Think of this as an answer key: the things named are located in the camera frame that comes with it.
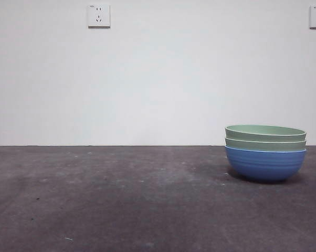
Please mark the green ribbed bowl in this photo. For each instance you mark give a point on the green ribbed bowl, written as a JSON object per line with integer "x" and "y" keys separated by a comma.
{"x": 263, "y": 145}
{"x": 263, "y": 132}

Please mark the blue ribbed bowl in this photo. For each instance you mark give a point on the blue ribbed bowl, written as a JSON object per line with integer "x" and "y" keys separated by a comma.
{"x": 265, "y": 165}

